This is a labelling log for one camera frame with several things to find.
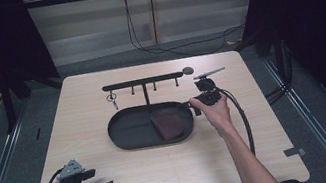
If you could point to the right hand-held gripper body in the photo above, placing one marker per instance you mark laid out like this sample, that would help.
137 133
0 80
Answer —
208 92

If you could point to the brown leather pouch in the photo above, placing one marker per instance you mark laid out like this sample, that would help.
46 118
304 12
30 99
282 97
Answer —
168 125

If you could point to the black key rack with tray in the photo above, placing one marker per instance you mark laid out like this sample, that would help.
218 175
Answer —
134 130

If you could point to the silver keyring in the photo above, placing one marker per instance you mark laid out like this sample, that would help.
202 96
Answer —
113 100

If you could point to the person's right hand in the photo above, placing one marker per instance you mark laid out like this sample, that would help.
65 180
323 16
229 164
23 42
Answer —
216 116

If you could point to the dark round disc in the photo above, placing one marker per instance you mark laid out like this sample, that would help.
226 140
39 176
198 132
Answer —
188 70

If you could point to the grey tape strip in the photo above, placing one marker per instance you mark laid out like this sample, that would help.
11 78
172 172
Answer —
294 151

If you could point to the black metal stand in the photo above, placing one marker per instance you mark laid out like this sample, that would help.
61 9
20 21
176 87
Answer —
7 105

